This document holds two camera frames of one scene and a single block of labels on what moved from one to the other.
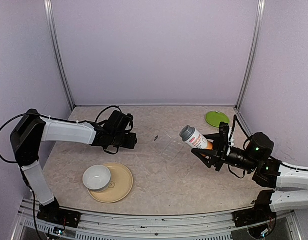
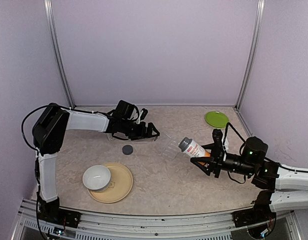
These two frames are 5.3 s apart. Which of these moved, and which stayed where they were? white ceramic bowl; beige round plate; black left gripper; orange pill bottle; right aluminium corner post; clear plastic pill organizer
Moved: orange pill bottle; black left gripper
Stayed: white ceramic bowl; right aluminium corner post; beige round plate; clear plastic pill organizer
